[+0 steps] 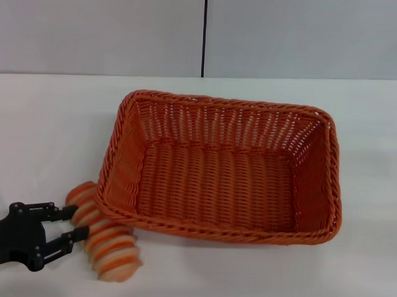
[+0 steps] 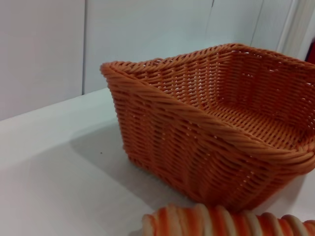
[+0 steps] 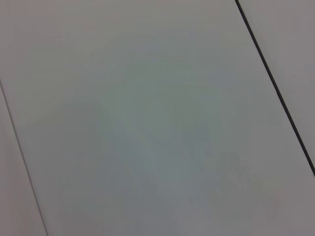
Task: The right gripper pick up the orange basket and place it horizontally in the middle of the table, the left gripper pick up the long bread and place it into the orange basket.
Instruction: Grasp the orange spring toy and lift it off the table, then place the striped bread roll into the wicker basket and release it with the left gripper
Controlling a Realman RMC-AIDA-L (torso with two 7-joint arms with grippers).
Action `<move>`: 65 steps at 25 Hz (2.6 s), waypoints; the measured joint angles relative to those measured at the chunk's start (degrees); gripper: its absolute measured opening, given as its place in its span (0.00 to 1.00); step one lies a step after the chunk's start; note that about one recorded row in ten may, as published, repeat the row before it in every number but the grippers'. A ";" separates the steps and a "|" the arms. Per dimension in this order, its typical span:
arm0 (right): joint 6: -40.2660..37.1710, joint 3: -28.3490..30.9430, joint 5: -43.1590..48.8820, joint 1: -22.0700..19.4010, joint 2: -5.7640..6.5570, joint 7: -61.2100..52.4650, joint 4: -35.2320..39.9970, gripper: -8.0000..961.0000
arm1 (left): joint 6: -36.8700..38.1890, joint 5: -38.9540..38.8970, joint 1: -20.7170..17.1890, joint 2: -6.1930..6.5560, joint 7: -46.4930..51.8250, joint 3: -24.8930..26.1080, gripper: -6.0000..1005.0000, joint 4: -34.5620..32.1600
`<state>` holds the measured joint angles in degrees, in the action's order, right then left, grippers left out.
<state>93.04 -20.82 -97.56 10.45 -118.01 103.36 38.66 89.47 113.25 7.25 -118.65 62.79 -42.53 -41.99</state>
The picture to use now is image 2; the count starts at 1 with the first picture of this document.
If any orange woven plastic basket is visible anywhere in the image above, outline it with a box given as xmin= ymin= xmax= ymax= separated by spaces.
xmin=100 ymin=43 xmax=315 ymax=212

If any striped orange white bread roll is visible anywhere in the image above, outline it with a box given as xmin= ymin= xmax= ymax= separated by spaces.
xmin=142 ymin=203 xmax=315 ymax=236

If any red and dark object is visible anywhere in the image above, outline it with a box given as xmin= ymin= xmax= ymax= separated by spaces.
xmin=305 ymin=36 xmax=315 ymax=62

